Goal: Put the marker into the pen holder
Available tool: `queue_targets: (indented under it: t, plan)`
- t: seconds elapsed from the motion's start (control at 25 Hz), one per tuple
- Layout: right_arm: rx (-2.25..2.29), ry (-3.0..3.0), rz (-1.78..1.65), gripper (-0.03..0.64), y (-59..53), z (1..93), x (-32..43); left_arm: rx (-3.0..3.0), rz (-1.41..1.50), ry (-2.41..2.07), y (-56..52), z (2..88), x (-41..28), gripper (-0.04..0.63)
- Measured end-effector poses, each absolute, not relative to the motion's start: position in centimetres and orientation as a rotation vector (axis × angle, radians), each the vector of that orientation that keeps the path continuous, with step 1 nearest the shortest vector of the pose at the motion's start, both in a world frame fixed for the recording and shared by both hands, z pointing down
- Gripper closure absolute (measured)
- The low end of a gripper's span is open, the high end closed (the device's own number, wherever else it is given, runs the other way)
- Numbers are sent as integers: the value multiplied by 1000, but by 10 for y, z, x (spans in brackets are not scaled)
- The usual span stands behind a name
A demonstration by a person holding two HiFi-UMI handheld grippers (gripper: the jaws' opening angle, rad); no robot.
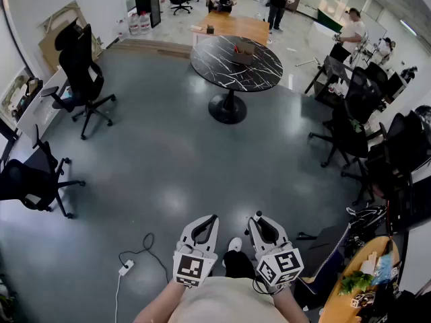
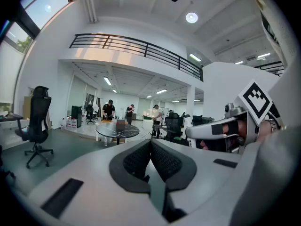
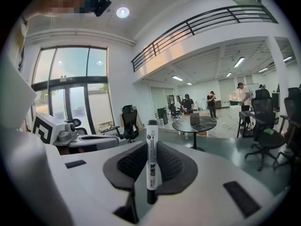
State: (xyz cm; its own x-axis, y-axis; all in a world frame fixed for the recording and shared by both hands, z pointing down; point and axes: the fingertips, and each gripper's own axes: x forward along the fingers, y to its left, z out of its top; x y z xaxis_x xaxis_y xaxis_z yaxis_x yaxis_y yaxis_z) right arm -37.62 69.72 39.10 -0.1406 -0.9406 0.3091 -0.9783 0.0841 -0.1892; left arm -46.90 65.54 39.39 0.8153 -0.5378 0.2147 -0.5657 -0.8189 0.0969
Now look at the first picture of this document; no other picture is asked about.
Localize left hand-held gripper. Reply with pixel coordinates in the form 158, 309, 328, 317
172, 214, 220, 288

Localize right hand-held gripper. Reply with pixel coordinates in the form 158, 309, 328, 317
247, 216, 304, 288

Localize brown cardboard divider box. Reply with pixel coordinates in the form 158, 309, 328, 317
232, 41, 256, 66

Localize person's left forearm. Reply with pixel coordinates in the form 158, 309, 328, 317
133, 279, 188, 323

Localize person's right forearm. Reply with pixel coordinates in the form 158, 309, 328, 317
271, 286, 310, 323

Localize person's white shoe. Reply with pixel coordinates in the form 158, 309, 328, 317
222, 237, 243, 268

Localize person's black trouser leg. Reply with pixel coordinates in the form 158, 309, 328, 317
222, 250, 257, 281

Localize person's beige shirt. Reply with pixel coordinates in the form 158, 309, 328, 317
166, 276, 281, 323

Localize white power strip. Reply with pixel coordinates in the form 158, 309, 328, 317
118, 259, 135, 277

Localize round wooden table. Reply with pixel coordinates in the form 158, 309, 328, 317
317, 235, 402, 323

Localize green plant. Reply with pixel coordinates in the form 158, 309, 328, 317
337, 270, 375, 297

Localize black striped backpack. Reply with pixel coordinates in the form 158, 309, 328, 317
345, 205, 389, 249

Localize blue plastic bag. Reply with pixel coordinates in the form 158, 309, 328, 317
371, 251, 395, 286

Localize black marble round table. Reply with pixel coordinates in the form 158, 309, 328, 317
189, 35, 284, 125

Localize white stick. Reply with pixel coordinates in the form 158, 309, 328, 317
295, 57, 321, 69

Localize black rectangular table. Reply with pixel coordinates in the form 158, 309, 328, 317
304, 55, 355, 109

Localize black mesh office chair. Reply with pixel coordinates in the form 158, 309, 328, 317
0, 124, 86, 219

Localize wooden floor planks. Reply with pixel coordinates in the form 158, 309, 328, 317
106, 38, 193, 61

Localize white desk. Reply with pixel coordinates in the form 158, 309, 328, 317
15, 67, 72, 141

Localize tall black office chair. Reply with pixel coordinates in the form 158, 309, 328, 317
40, 23, 117, 141

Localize wooden rectangular table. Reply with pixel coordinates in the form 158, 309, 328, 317
191, 11, 271, 46

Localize clear water bottle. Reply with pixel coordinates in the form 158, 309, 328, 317
138, 10, 152, 35
128, 11, 141, 36

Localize black cabinet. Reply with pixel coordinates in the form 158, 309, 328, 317
133, 0, 162, 29

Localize cardboard sheets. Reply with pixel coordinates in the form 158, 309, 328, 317
37, 0, 104, 74

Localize black cable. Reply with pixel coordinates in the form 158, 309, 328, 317
117, 232, 170, 284

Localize white cable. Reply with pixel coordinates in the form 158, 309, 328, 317
114, 273, 123, 323

